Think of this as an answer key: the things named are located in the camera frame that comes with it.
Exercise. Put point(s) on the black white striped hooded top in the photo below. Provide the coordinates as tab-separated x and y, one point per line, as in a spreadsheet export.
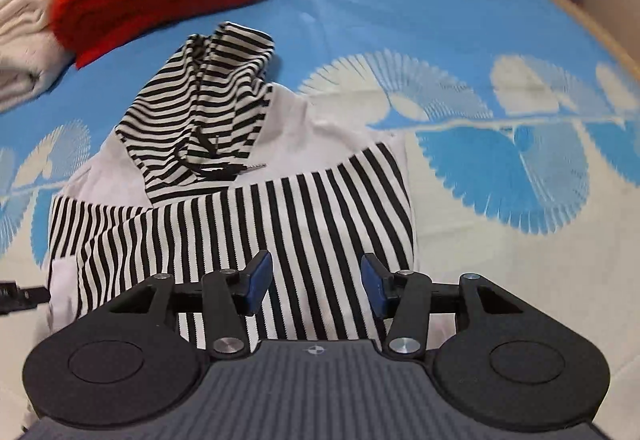
211	164

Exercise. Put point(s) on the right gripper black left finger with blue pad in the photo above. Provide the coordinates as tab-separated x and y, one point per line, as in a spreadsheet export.
228	296

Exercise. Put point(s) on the cream folded fleece blanket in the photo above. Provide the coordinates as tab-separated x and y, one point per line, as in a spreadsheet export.
31	56

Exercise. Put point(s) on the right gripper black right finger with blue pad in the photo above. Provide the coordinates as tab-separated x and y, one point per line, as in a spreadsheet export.
403	298

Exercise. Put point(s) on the blue cream patterned bedsheet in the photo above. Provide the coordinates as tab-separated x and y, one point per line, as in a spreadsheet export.
521	136

